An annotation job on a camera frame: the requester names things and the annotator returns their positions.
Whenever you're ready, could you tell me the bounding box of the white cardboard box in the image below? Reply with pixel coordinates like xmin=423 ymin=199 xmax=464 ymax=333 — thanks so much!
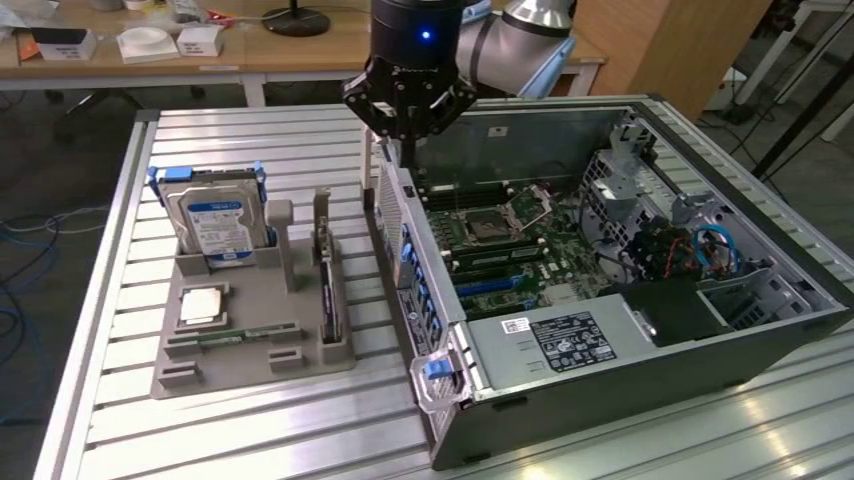
xmin=174 ymin=25 xmax=226 ymax=58

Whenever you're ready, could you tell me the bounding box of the hard disk in blue caddy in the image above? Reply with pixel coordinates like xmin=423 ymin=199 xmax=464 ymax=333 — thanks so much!
xmin=146 ymin=162 xmax=270 ymax=269

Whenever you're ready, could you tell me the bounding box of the black office chair base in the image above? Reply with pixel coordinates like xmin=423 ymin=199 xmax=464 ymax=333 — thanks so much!
xmin=44 ymin=86 xmax=145 ymax=145

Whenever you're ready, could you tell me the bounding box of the black open PC case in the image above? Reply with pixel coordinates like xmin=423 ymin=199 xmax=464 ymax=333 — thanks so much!
xmin=359 ymin=94 xmax=854 ymax=472

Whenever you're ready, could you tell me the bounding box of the black RAM slot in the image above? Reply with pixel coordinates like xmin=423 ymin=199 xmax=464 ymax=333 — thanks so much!
xmin=423 ymin=181 xmax=505 ymax=198

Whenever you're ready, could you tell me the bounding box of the blue wire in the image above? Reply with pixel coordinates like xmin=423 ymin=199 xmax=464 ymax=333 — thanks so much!
xmin=691 ymin=225 xmax=744 ymax=275

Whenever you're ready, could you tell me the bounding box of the clear plastic bag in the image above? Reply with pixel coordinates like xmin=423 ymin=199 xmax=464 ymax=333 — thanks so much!
xmin=0 ymin=0 xmax=62 ymax=27

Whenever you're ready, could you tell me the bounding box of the red wire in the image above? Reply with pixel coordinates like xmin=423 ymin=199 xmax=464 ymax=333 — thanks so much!
xmin=668 ymin=236 xmax=689 ymax=282

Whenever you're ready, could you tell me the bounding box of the metal disk bay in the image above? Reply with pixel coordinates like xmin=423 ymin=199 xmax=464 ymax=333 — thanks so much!
xmin=577 ymin=146 xmax=676 ymax=242

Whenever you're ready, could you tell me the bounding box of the white box with black lid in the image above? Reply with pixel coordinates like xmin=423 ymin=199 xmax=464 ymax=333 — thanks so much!
xmin=29 ymin=26 xmax=100 ymax=62

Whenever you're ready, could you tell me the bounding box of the wooden desk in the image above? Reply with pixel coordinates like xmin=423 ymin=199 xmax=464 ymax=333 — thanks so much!
xmin=0 ymin=0 xmax=609 ymax=109

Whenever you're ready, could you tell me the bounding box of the black lamp base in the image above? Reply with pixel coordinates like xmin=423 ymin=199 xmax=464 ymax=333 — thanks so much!
xmin=260 ymin=0 xmax=332 ymax=38

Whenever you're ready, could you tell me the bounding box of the blue case latch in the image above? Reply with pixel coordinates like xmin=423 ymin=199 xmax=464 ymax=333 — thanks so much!
xmin=423 ymin=351 xmax=455 ymax=382

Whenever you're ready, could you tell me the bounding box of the grey parts rack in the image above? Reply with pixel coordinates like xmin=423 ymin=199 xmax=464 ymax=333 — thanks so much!
xmin=150 ymin=199 xmax=359 ymax=400

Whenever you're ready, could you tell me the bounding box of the metal socket cover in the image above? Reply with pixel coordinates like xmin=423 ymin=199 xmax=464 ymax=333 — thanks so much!
xmin=507 ymin=183 xmax=557 ymax=222

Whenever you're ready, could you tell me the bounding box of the black slanted pole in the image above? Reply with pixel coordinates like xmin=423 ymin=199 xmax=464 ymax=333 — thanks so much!
xmin=748 ymin=43 xmax=854 ymax=180

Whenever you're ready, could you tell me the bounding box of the silver CPU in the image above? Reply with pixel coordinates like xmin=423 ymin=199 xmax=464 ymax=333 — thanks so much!
xmin=178 ymin=288 xmax=225 ymax=323

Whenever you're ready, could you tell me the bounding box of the graphics card with black fan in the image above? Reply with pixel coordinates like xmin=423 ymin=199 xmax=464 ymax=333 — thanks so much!
xmin=310 ymin=186 xmax=349 ymax=347

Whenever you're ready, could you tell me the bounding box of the metal drive cage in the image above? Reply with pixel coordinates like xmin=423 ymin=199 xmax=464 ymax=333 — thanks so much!
xmin=695 ymin=266 xmax=816 ymax=334

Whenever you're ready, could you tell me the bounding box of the CPU socket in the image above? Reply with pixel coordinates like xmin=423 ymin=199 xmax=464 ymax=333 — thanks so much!
xmin=461 ymin=206 xmax=512 ymax=240

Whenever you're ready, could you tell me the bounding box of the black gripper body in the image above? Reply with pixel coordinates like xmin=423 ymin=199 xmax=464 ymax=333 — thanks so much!
xmin=364 ymin=0 xmax=467 ymax=109

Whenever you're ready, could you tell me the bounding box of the blue floor cable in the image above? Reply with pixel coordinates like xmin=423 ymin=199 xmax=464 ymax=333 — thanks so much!
xmin=0 ymin=214 xmax=69 ymax=427

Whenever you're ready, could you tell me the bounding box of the green RAM stick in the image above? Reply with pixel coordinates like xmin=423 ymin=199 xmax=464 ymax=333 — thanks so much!
xmin=166 ymin=323 xmax=298 ymax=347

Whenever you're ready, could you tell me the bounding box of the grey power supply unit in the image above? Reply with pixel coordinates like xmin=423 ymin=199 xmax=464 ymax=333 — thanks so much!
xmin=464 ymin=293 xmax=659 ymax=392

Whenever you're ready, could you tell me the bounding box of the white low cabinet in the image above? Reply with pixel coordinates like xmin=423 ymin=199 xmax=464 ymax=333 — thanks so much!
xmin=701 ymin=66 xmax=746 ymax=114

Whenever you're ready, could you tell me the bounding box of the wooden cabinet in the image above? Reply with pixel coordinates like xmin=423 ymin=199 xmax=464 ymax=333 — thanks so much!
xmin=571 ymin=0 xmax=776 ymax=122

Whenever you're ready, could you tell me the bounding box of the black RAM stick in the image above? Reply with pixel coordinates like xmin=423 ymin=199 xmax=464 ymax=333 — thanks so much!
xmin=452 ymin=244 xmax=547 ymax=267

